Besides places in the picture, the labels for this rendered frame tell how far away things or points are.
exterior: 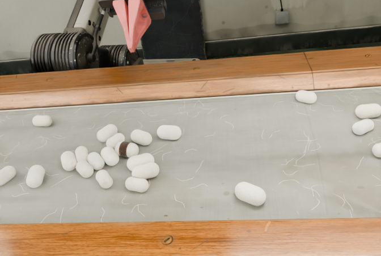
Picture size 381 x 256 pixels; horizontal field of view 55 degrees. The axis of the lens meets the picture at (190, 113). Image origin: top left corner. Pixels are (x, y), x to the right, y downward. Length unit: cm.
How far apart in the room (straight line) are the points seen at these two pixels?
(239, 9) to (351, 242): 228
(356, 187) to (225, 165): 16
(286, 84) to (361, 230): 33
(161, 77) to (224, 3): 190
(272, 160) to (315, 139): 8
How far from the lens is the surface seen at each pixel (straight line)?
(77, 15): 101
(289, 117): 59
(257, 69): 69
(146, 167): 49
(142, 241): 40
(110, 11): 67
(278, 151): 52
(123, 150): 54
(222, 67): 71
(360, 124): 56
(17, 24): 295
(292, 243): 38
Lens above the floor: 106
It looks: 32 degrees down
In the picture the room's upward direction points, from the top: 8 degrees counter-clockwise
